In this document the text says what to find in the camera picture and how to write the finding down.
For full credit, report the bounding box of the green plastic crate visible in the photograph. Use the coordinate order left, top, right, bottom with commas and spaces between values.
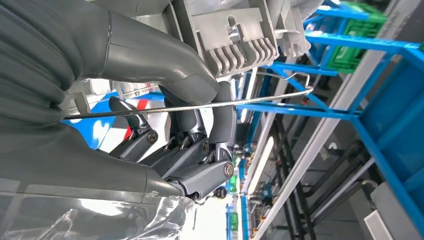
326, 1, 388, 74

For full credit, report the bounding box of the blue metal shelf rack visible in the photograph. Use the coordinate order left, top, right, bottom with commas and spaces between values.
236, 0, 424, 237

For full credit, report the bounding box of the clear plastic film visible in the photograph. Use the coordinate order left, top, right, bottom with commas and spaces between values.
0, 178, 196, 240

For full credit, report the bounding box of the ceiling light strip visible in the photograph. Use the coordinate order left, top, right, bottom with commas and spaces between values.
246, 135, 275, 196

